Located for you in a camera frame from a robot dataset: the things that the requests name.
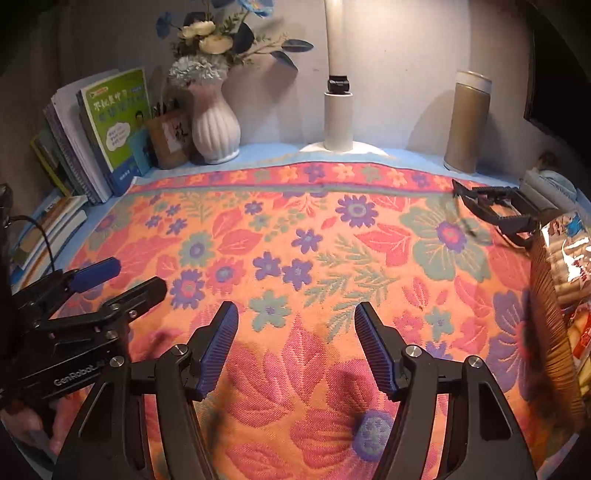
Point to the white blue cloth bundle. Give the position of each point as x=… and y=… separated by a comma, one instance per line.
x=549, y=184

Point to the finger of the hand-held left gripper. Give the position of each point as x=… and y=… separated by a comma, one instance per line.
x=134, y=297
x=97, y=273

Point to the wooden pen holder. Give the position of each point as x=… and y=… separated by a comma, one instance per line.
x=171, y=138

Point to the beige thermos bottle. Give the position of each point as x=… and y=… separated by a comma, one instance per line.
x=466, y=124

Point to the white ribbed vase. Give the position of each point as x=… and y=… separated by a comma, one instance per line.
x=214, y=129

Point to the brown woven basket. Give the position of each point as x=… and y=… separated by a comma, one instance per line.
x=549, y=332

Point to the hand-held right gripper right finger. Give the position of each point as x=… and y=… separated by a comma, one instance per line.
x=376, y=355

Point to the person's left hand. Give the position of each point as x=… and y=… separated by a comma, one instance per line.
x=27, y=422

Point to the dark monitor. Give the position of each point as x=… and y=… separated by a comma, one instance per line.
x=563, y=69

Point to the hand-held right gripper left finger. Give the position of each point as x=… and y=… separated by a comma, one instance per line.
x=217, y=355

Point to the black folding stand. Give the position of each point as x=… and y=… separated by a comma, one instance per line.
x=503, y=217

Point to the green cover book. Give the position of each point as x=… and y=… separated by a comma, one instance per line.
x=113, y=120

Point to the floral tablecloth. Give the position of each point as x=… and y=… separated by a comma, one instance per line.
x=295, y=249

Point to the stack of books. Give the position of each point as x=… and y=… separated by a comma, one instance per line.
x=64, y=138

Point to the small blue booklet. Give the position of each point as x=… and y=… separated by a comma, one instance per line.
x=141, y=154

